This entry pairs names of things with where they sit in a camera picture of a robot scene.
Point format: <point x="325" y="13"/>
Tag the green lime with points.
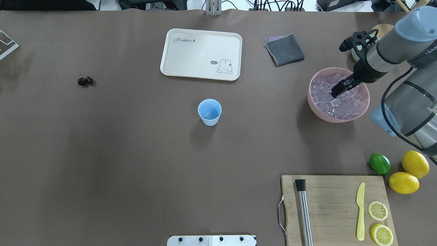
<point x="380" y="164"/>

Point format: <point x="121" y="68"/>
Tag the dark cherry pair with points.
<point x="85" y="81"/>

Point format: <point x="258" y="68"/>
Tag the yellow lemon lower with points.
<point x="403" y="183"/>

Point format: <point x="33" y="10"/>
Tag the white wire cup rack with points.
<point x="7" y="45"/>

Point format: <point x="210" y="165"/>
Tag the lemon slice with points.
<point x="378" y="211"/>
<point x="381" y="235"/>

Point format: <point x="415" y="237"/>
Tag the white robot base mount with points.
<point x="212" y="240"/>

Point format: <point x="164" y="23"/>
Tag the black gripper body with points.
<point x="364" y="73"/>

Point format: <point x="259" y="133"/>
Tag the lemon slice upper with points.
<point x="378" y="211"/>

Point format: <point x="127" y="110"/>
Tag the mint green bowl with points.
<point x="354" y="55"/>

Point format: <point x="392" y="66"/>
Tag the steel muddler black tip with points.
<point x="304" y="209"/>

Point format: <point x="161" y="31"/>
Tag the wooden cutting board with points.
<point x="332" y="207"/>

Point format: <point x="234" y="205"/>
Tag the lemon slice lower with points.
<point x="381" y="235"/>

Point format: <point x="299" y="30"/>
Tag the grey folded cloth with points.
<point x="284" y="50"/>

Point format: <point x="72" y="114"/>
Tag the pink bowl of ice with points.
<point x="347" y="106"/>

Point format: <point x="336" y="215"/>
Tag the yellow lemon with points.
<point x="403" y="183"/>
<point x="415" y="164"/>

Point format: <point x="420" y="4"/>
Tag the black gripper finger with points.
<point x="342" y="86"/>

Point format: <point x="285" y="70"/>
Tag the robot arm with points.
<point x="408" y="106"/>

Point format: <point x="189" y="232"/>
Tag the wooden cup tree stand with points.
<point x="394" y="6"/>

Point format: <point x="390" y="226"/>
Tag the blue plastic cup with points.
<point x="209" y="111"/>

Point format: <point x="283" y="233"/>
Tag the yellow lemon upper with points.
<point x="415" y="164"/>

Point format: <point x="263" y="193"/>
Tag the cream rabbit tray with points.
<point x="202" y="54"/>

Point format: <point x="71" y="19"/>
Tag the yellow plastic knife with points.
<point x="360" y="200"/>

